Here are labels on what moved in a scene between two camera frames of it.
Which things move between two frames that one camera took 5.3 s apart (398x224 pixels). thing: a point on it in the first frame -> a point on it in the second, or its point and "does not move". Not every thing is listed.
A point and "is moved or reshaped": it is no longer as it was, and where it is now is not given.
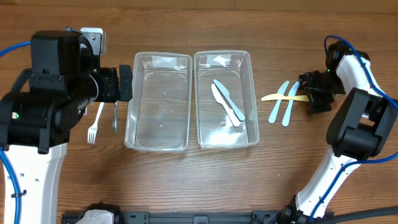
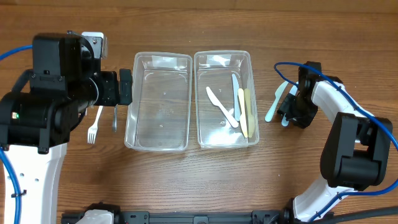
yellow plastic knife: (278, 96) -> (242, 117)
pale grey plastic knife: (226, 93) -> (236, 102)
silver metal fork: (114, 122) does not move
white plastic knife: (220, 99) is moved or reshaped
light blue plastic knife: (292, 93) does not move
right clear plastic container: (226, 107) does not move
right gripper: (315, 91) -> (292, 106)
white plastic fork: (92, 130) does not move
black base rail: (145, 217) does not move
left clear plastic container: (158, 113) does not move
